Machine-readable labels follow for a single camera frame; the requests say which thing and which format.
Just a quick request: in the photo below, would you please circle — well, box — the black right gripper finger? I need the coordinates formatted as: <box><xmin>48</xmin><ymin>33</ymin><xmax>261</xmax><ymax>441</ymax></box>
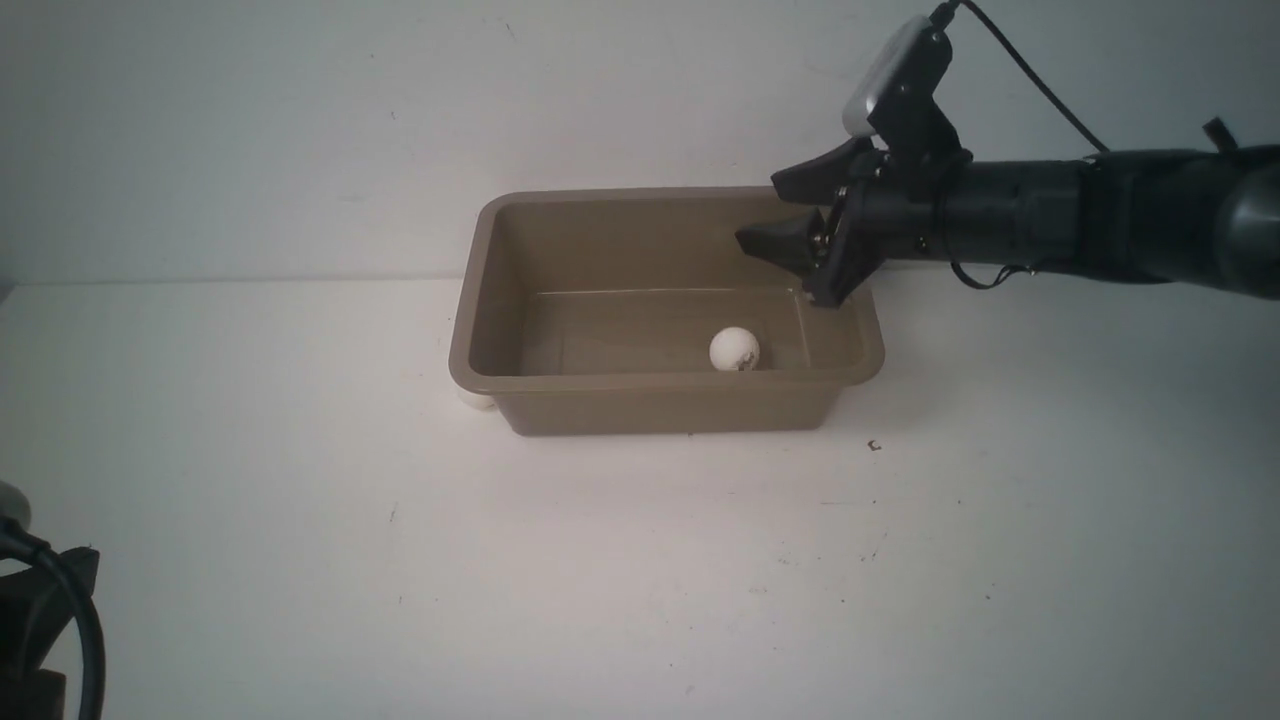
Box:
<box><xmin>771</xmin><ymin>137</ymin><xmax>881</xmax><ymax>206</ymax></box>
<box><xmin>735</xmin><ymin>208</ymin><xmax>828</xmax><ymax>279</ymax></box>

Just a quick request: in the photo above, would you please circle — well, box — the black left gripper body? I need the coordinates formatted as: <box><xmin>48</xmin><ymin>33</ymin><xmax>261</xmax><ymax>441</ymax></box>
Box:
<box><xmin>1</xmin><ymin>547</ymin><xmax>101</xmax><ymax>719</ymax></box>

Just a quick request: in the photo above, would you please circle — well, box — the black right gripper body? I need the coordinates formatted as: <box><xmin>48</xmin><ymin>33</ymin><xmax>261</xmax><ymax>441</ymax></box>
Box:
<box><xmin>803</xmin><ymin>29</ymin><xmax>972</xmax><ymax>307</ymax></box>

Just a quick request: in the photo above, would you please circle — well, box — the white ping-pong ball with mark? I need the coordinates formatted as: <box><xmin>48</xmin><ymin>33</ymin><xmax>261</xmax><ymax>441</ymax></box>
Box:
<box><xmin>708</xmin><ymin>327</ymin><xmax>762</xmax><ymax>372</ymax></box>

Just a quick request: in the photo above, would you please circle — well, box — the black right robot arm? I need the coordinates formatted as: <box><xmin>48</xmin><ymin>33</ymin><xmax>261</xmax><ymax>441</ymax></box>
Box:
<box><xmin>735</xmin><ymin>15</ymin><xmax>1279</xmax><ymax>307</ymax></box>

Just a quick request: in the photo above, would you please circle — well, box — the tan plastic bin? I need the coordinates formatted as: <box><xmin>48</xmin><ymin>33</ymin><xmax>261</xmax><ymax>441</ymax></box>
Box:
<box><xmin>449</xmin><ymin>187</ymin><xmax>884</xmax><ymax>436</ymax></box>

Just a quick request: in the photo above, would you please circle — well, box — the black left camera cable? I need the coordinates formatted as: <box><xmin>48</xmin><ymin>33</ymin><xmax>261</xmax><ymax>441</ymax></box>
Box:
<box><xmin>0</xmin><ymin>515</ymin><xmax>108</xmax><ymax>720</ymax></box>

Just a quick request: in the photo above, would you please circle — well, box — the black camera cable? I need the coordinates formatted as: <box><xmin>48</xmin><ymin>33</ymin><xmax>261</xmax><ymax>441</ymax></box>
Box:
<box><xmin>0</xmin><ymin>515</ymin><xmax>108</xmax><ymax>720</ymax></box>
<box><xmin>931</xmin><ymin>0</ymin><xmax>1111</xmax><ymax>156</ymax></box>

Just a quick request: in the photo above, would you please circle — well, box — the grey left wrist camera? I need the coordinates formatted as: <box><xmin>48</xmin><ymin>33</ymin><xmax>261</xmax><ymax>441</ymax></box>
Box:
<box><xmin>0</xmin><ymin>480</ymin><xmax>32</xmax><ymax>530</ymax></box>

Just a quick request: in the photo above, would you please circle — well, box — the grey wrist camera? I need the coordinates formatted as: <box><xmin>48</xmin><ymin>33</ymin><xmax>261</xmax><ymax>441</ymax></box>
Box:
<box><xmin>841</xmin><ymin>15</ymin><xmax>931</xmax><ymax>138</ymax></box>
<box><xmin>0</xmin><ymin>480</ymin><xmax>32</xmax><ymax>530</ymax></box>

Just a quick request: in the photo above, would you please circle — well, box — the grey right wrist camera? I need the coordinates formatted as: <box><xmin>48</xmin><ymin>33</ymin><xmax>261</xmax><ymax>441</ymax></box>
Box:
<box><xmin>841</xmin><ymin>15</ymin><xmax>931</xmax><ymax>138</ymax></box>

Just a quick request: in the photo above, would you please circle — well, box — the black right camera cable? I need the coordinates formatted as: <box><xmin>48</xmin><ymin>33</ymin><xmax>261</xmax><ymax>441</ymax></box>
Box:
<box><xmin>931</xmin><ymin>0</ymin><xmax>1111</xmax><ymax>156</ymax></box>

